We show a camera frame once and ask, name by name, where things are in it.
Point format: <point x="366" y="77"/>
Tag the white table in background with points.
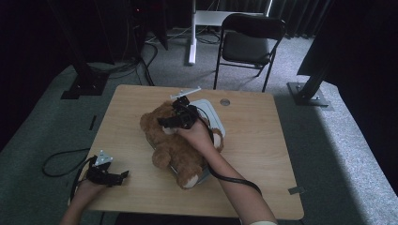
<point x="200" y="18"/>

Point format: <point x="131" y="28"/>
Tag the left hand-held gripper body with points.
<point x="100" y="172"/>

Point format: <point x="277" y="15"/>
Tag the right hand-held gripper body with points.
<point x="184" y="114"/>

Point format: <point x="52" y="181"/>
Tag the person's dark lap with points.
<point x="178" y="219"/>

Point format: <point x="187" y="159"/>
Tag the brown teddy bear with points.
<point x="169" y="150"/>

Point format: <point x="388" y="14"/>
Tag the small black floor strip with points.
<point x="92" y="122"/>

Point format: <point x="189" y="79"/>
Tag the black folding chair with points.
<point x="247" y="47"/>

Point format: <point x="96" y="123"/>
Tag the grey tape piece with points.
<point x="296" y="190"/>

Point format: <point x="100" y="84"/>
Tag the dark curtain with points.
<point x="363" y="62"/>

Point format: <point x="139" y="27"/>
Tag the person's left hand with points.
<point x="90" y="192"/>

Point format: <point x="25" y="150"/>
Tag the person's right hand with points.
<point x="197" y="137"/>

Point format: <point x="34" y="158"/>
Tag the black metal stand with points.
<point x="84" y="78"/>
<point x="308" y="90"/>

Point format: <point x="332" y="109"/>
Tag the pale blue box lid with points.
<point x="209" y="114"/>

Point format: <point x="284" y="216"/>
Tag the round grey table grommet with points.
<point x="224" y="102"/>

